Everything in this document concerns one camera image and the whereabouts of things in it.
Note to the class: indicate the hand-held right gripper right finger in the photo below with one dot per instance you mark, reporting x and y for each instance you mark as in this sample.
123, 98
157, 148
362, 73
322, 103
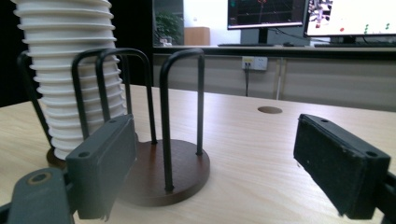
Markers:
339, 165

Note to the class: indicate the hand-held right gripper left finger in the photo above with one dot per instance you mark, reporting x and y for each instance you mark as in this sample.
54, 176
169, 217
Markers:
99, 161

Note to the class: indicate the stack of white paper cups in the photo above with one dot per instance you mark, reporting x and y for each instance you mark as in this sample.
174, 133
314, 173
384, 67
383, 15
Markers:
68, 31

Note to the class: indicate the dark background desk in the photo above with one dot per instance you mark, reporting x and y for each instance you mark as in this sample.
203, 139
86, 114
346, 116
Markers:
280, 52

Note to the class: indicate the white screen monitor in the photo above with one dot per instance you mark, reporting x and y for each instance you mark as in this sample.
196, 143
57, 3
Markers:
342, 15

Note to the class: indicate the green potted plant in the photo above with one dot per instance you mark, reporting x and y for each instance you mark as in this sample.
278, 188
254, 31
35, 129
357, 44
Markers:
168, 28

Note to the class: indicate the black keyboard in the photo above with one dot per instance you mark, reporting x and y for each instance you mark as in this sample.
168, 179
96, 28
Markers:
246, 44

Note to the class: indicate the brown box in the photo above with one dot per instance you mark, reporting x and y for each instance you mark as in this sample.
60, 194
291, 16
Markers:
196, 36

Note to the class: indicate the dark screen monitor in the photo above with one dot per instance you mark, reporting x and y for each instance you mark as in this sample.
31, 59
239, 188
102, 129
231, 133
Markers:
264, 12

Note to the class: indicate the pale wall conduit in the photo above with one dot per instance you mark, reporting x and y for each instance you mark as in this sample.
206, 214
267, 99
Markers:
280, 77

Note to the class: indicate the white wall socket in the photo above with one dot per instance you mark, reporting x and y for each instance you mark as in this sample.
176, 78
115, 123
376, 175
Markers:
258, 63

